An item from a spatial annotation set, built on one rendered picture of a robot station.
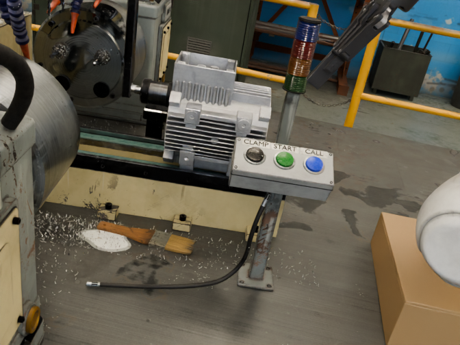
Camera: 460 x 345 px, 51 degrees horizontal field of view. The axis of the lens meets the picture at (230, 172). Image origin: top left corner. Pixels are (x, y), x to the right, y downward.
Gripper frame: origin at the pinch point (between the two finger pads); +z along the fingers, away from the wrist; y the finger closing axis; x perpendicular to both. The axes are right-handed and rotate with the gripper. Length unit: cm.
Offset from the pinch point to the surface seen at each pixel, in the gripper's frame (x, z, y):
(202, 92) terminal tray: -15.0, 18.6, -0.4
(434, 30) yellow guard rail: 89, -37, -209
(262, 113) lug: -3.7, 13.7, 1.3
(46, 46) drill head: -48, 42, -26
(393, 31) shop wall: 157, -32, -477
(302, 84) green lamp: 7.5, 9.9, -33.9
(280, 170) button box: 0.8, 14.5, 19.8
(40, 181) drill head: -28, 33, 32
